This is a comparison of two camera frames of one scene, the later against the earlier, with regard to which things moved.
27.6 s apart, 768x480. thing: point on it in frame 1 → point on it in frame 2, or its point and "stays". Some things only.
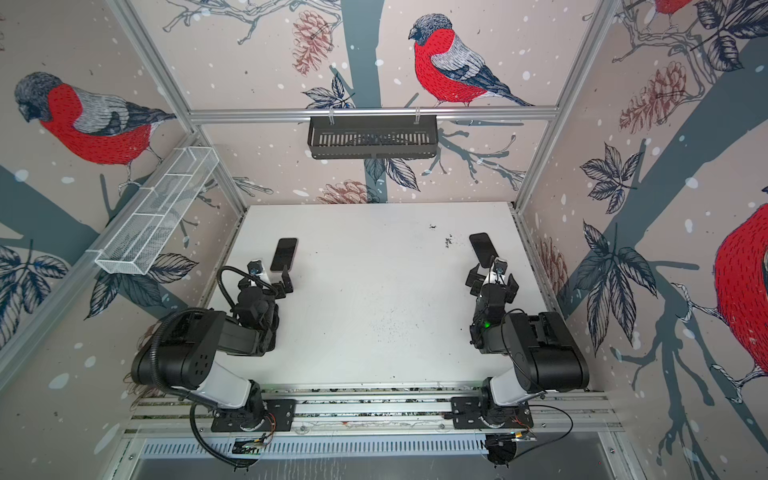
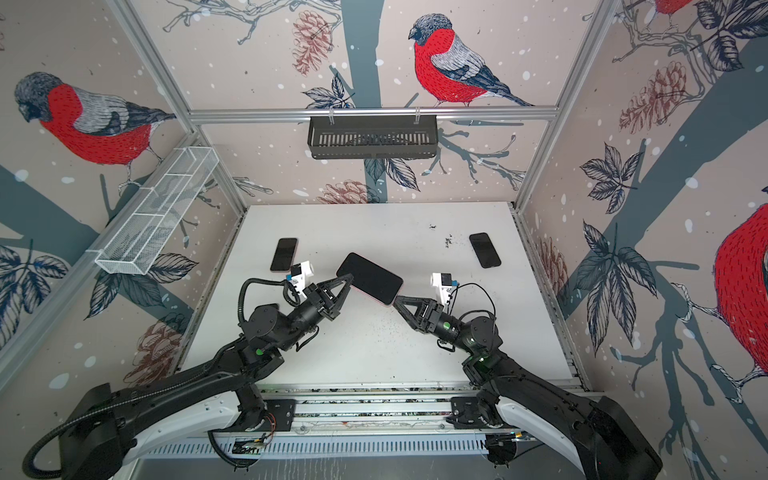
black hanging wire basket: x=372 y=137 stays
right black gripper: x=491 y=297 → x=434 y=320
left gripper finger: x=287 y=280 → x=335 y=311
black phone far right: x=483 y=248 stays
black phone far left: x=284 y=254 stays
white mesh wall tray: x=141 y=235 stays
